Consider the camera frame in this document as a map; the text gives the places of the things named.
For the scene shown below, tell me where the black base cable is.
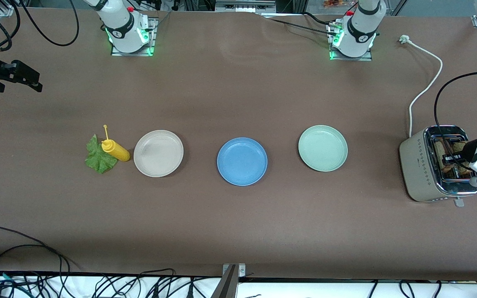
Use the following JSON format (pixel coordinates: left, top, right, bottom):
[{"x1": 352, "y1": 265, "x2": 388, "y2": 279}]
[{"x1": 259, "y1": 12, "x2": 340, "y2": 37}]

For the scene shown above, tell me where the white toaster power cable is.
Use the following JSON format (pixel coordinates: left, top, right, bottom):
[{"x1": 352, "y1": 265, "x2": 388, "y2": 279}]
[{"x1": 399, "y1": 35, "x2": 443, "y2": 138}]

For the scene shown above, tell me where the light green round plate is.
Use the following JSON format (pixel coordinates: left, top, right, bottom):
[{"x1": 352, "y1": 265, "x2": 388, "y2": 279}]
[{"x1": 298, "y1": 125, "x2": 349, "y2": 172}]

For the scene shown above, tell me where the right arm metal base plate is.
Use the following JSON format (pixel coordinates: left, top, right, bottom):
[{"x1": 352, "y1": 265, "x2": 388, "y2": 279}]
[{"x1": 111, "y1": 17, "x2": 157, "y2": 57}]

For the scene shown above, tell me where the dark aluminium profile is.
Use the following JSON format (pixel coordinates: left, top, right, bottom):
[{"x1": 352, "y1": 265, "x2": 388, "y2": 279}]
[{"x1": 210, "y1": 265, "x2": 239, "y2": 298}]

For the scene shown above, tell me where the grey metal box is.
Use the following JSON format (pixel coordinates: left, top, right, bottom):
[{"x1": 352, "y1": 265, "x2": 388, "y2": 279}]
[{"x1": 215, "y1": 0, "x2": 277, "y2": 13}]

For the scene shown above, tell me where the blue round plate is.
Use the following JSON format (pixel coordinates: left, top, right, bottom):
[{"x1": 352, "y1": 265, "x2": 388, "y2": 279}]
[{"x1": 217, "y1": 137, "x2": 268, "y2": 187}]

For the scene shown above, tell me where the silver metal bracket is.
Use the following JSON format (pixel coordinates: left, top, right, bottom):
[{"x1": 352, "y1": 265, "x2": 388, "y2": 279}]
[{"x1": 222, "y1": 263, "x2": 246, "y2": 277}]

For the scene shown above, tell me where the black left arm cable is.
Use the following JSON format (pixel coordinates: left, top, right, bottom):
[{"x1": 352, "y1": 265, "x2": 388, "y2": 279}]
[{"x1": 434, "y1": 71, "x2": 477, "y2": 141}]

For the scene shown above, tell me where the long black table cable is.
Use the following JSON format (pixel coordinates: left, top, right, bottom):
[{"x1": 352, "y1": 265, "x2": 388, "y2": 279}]
[{"x1": 0, "y1": 226, "x2": 80, "y2": 272}]

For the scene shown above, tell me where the beige round plate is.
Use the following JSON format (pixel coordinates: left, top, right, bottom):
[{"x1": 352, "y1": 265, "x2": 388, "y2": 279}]
[{"x1": 133, "y1": 130, "x2": 184, "y2": 178}]

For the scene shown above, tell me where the yellow mustard squeeze bottle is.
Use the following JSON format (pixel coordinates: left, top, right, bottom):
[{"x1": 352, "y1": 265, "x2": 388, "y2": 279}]
[{"x1": 101, "y1": 125, "x2": 131, "y2": 162}]

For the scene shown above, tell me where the brown table cover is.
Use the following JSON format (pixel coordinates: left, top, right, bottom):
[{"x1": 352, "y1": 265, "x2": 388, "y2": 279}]
[{"x1": 0, "y1": 7, "x2": 477, "y2": 283}]

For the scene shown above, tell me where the green lettuce leaf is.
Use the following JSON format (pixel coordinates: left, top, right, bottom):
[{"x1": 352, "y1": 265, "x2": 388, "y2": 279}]
[{"x1": 84, "y1": 134, "x2": 119, "y2": 175}]

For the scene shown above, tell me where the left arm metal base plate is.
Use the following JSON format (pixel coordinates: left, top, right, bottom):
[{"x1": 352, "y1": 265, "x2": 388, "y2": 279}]
[{"x1": 328, "y1": 22, "x2": 373, "y2": 62}]

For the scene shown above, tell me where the brown bread slice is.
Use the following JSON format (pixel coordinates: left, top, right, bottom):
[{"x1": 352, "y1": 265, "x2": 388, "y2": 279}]
[
  {"x1": 433, "y1": 139, "x2": 454, "y2": 176},
  {"x1": 450, "y1": 141, "x2": 473, "y2": 174}
]

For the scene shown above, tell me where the beige chrome toaster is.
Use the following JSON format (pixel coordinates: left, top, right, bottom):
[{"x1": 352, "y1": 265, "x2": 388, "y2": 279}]
[{"x1": 399, "y1": 125, "x2": 477, "y2": 208}]

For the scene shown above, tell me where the black cable loop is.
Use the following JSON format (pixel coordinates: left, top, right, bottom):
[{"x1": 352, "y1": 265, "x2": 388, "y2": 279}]
[{"x1": 137, "y1": 268, "x2": 177, "y2": 298}]

